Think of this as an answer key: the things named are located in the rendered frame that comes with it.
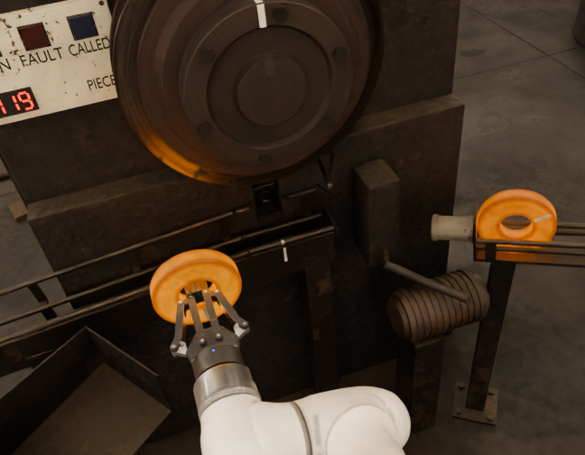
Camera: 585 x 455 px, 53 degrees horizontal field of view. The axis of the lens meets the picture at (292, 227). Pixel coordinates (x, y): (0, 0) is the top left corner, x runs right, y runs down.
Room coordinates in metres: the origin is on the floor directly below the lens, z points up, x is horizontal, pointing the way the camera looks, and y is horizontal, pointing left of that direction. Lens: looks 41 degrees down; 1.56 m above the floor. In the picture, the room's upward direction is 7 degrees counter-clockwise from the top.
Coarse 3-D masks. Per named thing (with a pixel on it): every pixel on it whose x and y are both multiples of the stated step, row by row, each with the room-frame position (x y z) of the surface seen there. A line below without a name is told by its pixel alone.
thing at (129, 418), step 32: (64, 352) 0.71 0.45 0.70; (96, 352) 0.75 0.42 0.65; (32, 384) 0.65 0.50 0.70; (64, 384) 0.69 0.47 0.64; (96, 384) 0.70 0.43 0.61; (128, 384) 0.69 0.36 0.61; (160, 384) 0.62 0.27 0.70; (0, 416) 0.60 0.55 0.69; (32, 416) 0.63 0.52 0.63; (64, 416) 0.64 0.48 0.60; (96, 416) 0.63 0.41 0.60; (128, 416) 0.62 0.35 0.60; (160, 416) 0.61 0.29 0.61; (0, 448) 0.57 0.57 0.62; (32, 448) 0.59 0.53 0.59; (64, 448) 0.58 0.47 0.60; (96, 448) 0.57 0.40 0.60; (128, 448) 0.56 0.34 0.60
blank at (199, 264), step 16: (176, 256) 0.71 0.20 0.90; (192, 256) 0.71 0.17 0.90; (208, 256) 0.71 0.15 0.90; (224, 256) 0.73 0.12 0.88; (160, 272) 0.70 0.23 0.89; (176, 272) 0.69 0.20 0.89; (192, 272) 0.69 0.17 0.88; (208, 272) 0.70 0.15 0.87; (224, 272) 0.71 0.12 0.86; (160, 288) 0.68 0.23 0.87; (176, 288) 0.69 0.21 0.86; (224, 288) 0.71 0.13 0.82; (240, 288) 0.72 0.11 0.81; (160, 304) 0.68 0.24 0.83; (176, 304) 0.69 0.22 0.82; (192, 320) 0.69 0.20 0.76; (208, 320) 0.70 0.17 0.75
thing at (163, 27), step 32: (160, 0) 0.88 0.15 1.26; (192, 0) 0.87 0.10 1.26; (224, 0) 0.88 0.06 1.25; (320, 0) 0.91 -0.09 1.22; (352, 0) 0.94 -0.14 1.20; (160, 32) 0.87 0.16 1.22; (192, 32) 0.86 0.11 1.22; (352, 32) 0.92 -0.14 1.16; (160, 64) 0.86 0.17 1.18; (160, 96) 0.86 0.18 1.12; (352, 96) 0.94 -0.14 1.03; (160, 128) 0.86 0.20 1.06; (192, 160) 0.87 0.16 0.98; (224, 160) 0.87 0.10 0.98
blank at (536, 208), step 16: (512, 192) 0.91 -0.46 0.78; (528, 192) 0.90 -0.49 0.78; (480, 208) 0.93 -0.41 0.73; (496, 208) 0.90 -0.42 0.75; (512, 208) 0.89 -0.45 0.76; (528, 208) 0.88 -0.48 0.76; (544, 208) 0.87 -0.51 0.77; (480, 224) 0.91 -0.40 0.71; (496, 224) 0.90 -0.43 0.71; (544, 224) 0.87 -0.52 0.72; (544, 240) 0.86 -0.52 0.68
